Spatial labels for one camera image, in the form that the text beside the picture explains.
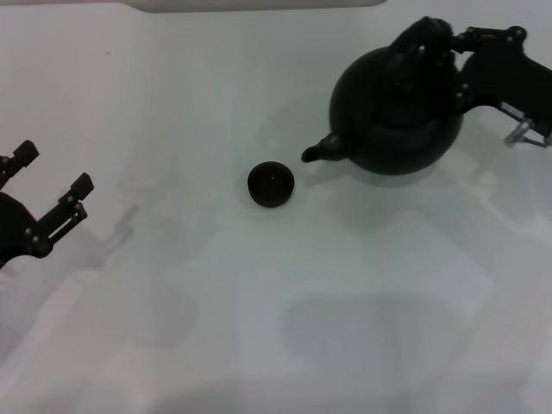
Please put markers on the small black teacup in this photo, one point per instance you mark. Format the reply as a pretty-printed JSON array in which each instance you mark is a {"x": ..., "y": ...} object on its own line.
[{"x": 271, "y": 185}]

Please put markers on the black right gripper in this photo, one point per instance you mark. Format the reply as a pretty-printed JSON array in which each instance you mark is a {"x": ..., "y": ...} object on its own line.
[{"x": 509, "y": 77}]

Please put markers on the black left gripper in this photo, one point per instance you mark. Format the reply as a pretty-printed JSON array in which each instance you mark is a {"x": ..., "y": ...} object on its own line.
[{"x": 10, "y": 228}]

